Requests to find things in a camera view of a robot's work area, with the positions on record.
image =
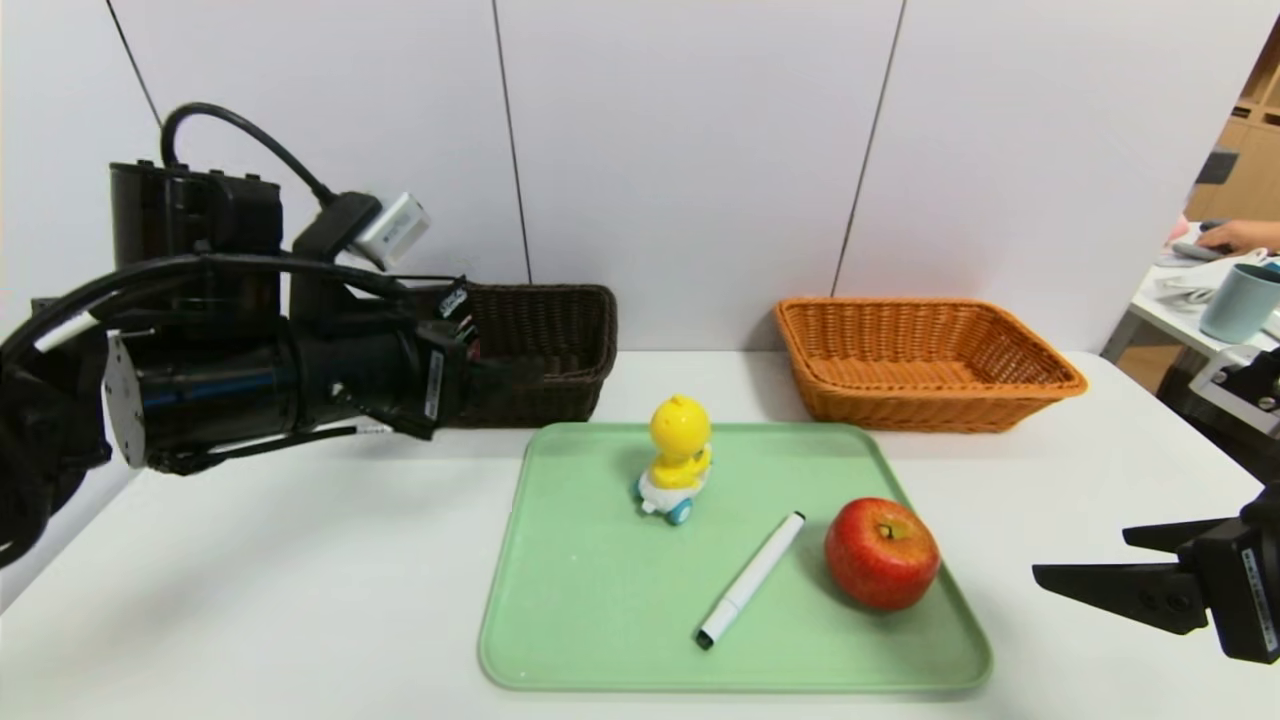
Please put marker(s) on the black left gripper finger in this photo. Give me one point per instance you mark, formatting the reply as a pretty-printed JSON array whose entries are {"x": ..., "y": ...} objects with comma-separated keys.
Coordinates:
[{"x": 505, "y": 378}]

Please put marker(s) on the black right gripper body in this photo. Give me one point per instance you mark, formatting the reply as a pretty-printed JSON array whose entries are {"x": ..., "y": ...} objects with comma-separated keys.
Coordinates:
[{"x": 1252, "y": 590}]

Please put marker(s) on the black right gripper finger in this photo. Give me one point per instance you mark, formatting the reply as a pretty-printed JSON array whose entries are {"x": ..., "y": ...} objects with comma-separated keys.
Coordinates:
[
  {"x": 1150, "y": 595},
  {"x": 1175, "y": 535}
]

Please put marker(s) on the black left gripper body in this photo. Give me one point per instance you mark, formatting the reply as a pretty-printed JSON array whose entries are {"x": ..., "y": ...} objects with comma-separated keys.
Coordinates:
[{"x": 440, "y": 384}]

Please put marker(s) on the yellow duck toy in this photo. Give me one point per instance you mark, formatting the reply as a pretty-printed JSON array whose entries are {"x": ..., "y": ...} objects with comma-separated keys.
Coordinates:
[{"x": 680, "y": 430}]

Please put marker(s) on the red apple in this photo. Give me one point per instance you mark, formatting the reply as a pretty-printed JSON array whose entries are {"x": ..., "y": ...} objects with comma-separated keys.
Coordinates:
[{"x": 880, "y": 560}]

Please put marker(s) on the white marker pen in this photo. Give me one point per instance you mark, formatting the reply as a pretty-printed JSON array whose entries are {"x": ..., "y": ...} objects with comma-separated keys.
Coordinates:
[{"x": 750, "y": 578}]

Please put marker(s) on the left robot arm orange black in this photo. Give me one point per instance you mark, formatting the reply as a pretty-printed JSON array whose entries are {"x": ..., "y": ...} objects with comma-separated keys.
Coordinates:
[{"x": 190, "y": 230}]

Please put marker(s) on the dark brown wicker basket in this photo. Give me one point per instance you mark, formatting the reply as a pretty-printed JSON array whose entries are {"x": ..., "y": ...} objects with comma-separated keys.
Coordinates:
[{"x": 560, "y": 330}]

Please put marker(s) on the orange wicker basket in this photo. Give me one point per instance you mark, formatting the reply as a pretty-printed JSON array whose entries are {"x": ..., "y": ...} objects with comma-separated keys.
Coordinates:
[{"x": 900, "y": 410}]

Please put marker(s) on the bare human hand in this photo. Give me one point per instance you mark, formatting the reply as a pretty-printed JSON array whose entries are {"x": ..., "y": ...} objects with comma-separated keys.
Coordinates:
[{"x": 1235, "y": 237}]

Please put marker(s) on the dark wicker bin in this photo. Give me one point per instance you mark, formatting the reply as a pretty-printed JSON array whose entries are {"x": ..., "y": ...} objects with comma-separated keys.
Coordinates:
[{"x": 1180, "y": 395}]

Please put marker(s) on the white side table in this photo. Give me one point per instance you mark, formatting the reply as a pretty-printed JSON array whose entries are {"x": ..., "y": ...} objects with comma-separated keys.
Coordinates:
[{"x": 1165, "y": 318}]

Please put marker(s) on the grey blue plastic cup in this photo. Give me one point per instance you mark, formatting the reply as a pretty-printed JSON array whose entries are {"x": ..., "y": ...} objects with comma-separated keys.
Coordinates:
[{"x": 1240, "y": 305}]

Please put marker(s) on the white paper stack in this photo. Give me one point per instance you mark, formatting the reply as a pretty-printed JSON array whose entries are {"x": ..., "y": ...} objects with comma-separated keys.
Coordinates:
[{"x": 1182, "y": 283}]

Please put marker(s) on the light green plastic tray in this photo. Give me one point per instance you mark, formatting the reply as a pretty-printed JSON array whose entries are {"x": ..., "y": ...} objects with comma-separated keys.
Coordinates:
[{"x": 640, "y": 600}]

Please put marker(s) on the grey cylindrical object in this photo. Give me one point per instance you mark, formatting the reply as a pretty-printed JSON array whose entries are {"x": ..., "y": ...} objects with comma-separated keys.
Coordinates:
[{"x": 1185, "y": 251}]

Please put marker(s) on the light wooden shelf unit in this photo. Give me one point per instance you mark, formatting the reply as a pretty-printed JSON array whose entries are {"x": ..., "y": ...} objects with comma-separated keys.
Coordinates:
[{"x": 1250, "y": 170}]

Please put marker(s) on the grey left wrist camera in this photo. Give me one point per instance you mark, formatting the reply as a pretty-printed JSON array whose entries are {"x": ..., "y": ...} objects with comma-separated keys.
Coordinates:
[{"x": 395, "y": 230}]

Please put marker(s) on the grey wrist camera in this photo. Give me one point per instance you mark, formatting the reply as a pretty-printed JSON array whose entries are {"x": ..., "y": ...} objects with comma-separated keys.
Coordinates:
[
  {"x": 1240, "y": 385},
  {"x": 395, "y": 230}
]

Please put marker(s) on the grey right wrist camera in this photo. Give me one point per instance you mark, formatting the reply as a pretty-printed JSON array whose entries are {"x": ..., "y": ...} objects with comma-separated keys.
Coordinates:
[{"x": 1240, "y": 385}]

